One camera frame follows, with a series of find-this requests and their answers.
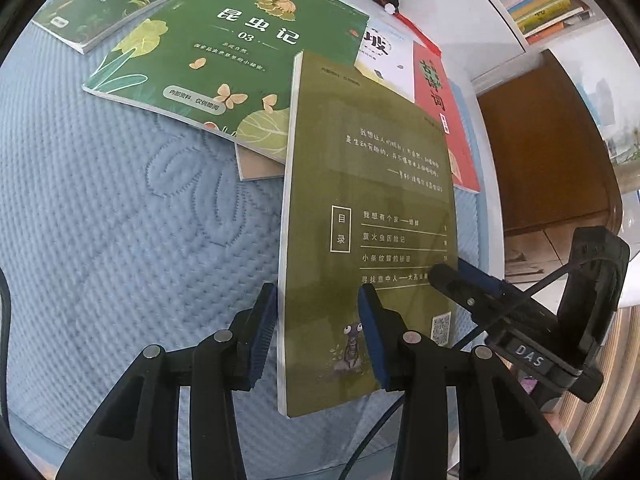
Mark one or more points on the person's right forearm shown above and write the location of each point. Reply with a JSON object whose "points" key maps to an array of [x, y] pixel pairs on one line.
{"points": [[557, 425]]}

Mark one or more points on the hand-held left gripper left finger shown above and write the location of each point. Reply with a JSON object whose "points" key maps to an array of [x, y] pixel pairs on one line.
{"points": [[262, 330]]}

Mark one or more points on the red poet cover book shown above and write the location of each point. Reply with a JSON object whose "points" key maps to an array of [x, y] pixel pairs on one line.
{"points": [[450, 125]]}

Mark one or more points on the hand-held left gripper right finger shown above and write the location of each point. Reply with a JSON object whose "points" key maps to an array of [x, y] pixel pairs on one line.
{"points": [[375, 340]]}

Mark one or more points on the light blue quilted mat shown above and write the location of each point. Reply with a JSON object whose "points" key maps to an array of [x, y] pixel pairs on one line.
{"points": [[125, 210]]}

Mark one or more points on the row of pale books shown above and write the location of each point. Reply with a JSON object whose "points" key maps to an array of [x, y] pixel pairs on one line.
{"points": [[540, 5]]}

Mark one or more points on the brown wooden cabinet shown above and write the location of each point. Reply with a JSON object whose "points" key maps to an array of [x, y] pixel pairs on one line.
{"points": [[540, 150]]}

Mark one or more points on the red tassel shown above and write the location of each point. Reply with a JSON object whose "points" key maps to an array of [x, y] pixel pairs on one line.
{"points": [[415, 30]]}

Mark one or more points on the light green butterfly cover book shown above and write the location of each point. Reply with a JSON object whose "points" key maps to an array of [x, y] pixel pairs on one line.
{"points": [[225, 60]]}

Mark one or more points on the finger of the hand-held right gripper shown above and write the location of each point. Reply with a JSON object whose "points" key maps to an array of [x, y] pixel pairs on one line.
{"points": [[450, 277], [482, 280]]}

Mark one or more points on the olive green book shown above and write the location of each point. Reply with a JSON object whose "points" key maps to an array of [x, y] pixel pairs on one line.
{"points": [[360, 185]]}

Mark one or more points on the tan slatted furniture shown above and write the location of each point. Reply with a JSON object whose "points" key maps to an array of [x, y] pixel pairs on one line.
{"points": [[610, 400]]}

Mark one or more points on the tan book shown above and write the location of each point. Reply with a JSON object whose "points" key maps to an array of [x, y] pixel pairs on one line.
{"points": [[260, 162]]}

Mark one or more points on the white book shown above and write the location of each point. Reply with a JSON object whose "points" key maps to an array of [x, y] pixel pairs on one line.
{"points": [[385, 60]]}

